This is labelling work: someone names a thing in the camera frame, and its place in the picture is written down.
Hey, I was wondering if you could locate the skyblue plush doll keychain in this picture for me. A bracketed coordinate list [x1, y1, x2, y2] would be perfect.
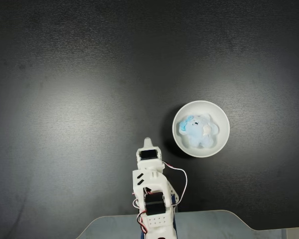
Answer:
[177, 114, 220, 148]

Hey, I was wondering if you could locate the white ceramic bowl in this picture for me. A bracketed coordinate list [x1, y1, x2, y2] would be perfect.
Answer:
[172, 100, 230, 158]

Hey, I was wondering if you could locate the red white black servo cable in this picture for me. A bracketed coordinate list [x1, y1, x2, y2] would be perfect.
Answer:
[131, 191, 149, 235]
[163, 161, 188, 207]

